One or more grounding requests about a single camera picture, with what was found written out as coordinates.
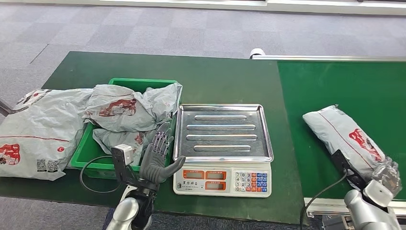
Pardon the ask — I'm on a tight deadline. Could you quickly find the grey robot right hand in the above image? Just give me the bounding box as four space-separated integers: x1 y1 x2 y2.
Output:
372 156 403 197

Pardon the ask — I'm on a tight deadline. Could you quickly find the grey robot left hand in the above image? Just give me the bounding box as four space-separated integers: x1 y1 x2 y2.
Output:
139 122 187 185

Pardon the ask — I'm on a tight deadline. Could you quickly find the grey parcel bag red print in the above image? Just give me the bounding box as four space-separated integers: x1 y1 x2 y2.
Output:
92 126 166 167
82 82 183 133

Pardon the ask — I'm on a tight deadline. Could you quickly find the pale grey parcel red line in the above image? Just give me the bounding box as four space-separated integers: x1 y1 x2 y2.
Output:
302 104 397 184

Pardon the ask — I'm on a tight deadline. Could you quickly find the green conveyor belt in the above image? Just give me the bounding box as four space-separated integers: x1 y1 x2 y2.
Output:
278 61 406 201

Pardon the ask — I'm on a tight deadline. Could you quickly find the white electronic scale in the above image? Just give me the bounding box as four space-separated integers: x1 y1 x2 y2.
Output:
172 104 274 198

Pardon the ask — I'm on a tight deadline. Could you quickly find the green plastic crate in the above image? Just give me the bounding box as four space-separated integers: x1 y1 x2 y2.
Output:
70 78 179 180

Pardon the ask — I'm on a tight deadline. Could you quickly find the steel scale tray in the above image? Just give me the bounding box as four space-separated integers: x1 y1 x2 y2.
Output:
173 104 274 163

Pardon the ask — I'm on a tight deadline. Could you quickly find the dark green table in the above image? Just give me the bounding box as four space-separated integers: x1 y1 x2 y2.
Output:
0 51 308 225

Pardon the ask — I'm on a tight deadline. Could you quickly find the large grey courier bag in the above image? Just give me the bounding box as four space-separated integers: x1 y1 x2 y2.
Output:
0 89 94 182

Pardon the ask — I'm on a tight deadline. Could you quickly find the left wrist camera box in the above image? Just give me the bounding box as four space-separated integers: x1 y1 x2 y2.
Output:
111 143 134 185

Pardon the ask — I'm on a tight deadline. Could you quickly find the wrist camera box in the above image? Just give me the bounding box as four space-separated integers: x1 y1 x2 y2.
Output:
111 143 134 185
330 149 369 192

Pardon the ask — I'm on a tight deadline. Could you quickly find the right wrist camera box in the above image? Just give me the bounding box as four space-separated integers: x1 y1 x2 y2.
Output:
330 149 369 192

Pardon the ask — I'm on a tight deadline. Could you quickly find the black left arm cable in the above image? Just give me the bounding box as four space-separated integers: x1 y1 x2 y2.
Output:
79 155 124 194

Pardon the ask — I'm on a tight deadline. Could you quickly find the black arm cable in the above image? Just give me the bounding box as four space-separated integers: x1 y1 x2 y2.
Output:
299 171 349 230
79 155 124 194

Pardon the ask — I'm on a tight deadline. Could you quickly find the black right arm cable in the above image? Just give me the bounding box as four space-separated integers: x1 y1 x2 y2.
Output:
299 171 349 230

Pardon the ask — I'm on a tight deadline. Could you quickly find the aluminium conveyor frame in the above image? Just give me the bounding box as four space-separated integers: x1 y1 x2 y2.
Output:
249 48 406 230

